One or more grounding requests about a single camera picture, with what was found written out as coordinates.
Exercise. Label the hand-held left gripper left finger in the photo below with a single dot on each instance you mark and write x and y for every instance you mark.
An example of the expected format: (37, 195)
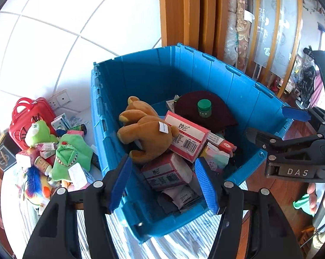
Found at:
(120, 186)

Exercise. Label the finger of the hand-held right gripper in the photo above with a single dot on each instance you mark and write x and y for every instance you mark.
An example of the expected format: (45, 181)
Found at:
(295, 113)
(259, 137)

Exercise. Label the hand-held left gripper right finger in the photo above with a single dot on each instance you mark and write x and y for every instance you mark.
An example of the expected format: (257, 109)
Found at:
(207, 186)

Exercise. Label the blue plastic container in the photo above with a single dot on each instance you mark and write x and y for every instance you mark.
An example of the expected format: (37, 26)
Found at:
(157, 78)

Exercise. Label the person's right hand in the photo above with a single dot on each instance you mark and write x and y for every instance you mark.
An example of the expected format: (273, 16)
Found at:
(311, 199)

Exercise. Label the white printed packet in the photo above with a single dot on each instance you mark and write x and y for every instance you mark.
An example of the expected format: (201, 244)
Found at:
(182, 198)

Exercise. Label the mint pink pack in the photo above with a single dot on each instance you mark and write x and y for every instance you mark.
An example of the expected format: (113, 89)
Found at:
(216, 159)

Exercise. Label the green cloth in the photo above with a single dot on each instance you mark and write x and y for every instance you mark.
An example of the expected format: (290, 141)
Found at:
(300, 205)

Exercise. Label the black plastic bag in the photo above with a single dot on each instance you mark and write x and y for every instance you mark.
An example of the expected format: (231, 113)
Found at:
(306, 81)

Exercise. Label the red white box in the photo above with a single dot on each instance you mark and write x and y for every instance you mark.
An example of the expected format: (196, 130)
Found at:
(224, 144)

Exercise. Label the white blue box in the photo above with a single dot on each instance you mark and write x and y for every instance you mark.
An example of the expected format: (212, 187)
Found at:
(80, 176)

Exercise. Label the pink wrapped tissue pack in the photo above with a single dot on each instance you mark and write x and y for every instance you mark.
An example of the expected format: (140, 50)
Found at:
(165, 171)

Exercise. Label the maroon hat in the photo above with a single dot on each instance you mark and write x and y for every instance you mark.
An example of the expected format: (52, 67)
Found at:
(221, 113)

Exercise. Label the pink barcode box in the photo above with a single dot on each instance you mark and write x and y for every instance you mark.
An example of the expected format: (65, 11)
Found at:
(185, 137)

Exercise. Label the green crocodile plush hat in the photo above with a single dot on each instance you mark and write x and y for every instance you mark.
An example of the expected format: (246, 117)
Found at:
(71, 153)

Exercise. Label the green lidded jar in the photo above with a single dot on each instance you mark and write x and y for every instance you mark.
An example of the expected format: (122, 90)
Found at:
(204, 109)

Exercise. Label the brown teddy bear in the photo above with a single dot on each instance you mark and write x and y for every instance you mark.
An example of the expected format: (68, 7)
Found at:
(149, 129)

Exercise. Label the dark green bottle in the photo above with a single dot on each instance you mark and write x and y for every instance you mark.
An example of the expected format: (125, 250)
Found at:
(79, 128)

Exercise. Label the small orange label bottle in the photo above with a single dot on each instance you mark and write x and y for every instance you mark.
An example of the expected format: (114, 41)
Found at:
(44, 166)

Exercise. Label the yellow plush with blue tuft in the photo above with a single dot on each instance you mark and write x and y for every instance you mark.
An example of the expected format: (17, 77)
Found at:
(34, 186)

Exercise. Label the teal white box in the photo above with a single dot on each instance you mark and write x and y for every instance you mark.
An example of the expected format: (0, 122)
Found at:
(61, 122)

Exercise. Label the frosted glass door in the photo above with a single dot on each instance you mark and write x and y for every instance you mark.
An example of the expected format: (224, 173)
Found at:
(275, 27)

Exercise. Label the small green white box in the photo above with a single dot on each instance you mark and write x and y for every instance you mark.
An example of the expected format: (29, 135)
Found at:
(171, 104)

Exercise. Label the green frog plush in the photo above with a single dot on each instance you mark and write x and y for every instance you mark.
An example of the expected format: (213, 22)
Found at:
(38, 133)

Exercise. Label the pink orange box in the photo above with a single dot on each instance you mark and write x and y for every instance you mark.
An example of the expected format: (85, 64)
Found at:
(26, 159)

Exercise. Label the rolled patterned rug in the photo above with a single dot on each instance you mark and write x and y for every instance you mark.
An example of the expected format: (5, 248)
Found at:
(240, 29)

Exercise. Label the red plastic case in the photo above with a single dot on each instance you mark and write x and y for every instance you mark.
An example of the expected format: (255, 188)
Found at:
(19, 124)

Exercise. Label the dark gift bag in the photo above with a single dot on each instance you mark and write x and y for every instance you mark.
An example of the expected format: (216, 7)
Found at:
(3, 155)

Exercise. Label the wooden door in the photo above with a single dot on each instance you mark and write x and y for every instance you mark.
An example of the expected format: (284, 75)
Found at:
(178, 13)

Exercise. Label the white wall socket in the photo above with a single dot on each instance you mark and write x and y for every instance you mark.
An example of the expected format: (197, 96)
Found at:
(62, 99)
(52, 104)

